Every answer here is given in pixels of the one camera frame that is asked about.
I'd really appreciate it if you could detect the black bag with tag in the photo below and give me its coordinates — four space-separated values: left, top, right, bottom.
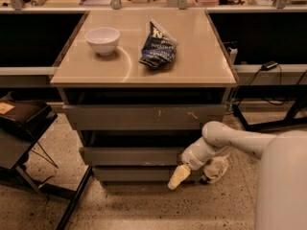
0 92 52 132

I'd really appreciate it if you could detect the grey top drawer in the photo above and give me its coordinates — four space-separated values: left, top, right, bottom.
63 104 226 130

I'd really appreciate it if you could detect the grey drawer cabinet with top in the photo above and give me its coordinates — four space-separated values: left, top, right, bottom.
51 9 237 184

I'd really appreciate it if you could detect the black power adapter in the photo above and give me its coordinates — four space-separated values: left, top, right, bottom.
261 60 278 71

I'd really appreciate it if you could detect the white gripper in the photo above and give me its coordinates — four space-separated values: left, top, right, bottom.
168 138 226 190

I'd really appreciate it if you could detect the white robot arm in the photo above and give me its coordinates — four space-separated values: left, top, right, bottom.
168 122 307 230

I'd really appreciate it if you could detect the blue crumpled chip bag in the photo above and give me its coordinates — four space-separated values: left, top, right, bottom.
139 19 178 68

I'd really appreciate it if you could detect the white ceramic bowl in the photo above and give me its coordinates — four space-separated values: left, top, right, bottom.
84 27 120 56

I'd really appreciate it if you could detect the grey drawer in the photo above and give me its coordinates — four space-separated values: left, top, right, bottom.
63 104 226 130
92 166 175 183
79 147 184 166

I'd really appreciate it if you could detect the black side table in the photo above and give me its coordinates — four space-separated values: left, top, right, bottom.
0 114 91 230

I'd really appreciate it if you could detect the grey bottom drawer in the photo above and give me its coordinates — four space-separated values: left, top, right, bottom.
92 166 175 183

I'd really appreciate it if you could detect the black cable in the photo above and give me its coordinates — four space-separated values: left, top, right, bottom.
227 64 307 116

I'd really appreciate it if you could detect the crumpled white cloth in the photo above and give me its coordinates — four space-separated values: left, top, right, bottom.
201 154 229 184

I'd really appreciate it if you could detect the black metal floor stand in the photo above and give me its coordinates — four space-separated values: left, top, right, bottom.
231 84 307 132

